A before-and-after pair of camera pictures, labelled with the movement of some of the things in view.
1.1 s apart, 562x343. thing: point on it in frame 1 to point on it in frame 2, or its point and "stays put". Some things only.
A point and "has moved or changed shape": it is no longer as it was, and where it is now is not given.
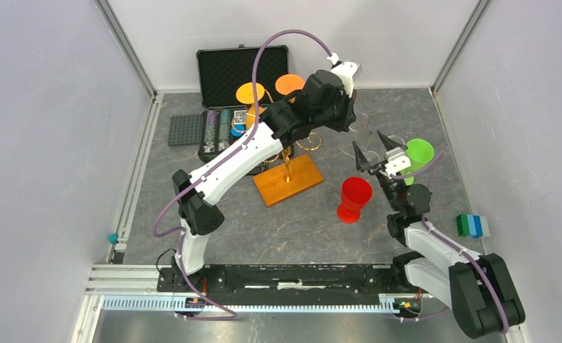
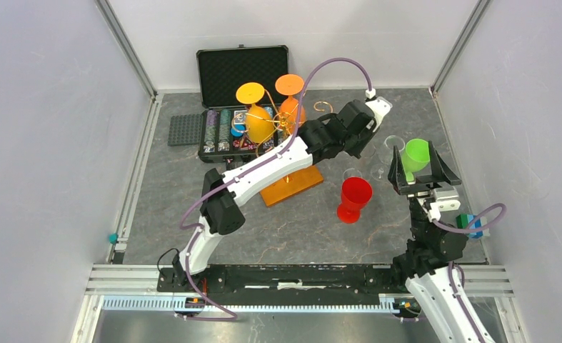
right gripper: [359, 157] to [423, 185]
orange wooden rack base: [273, 188] stays put
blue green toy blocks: [472, 226] stays put
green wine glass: [420, 153] stays put
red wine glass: [354, 191] stays put
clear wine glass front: [363, 122] has moved or changed shape
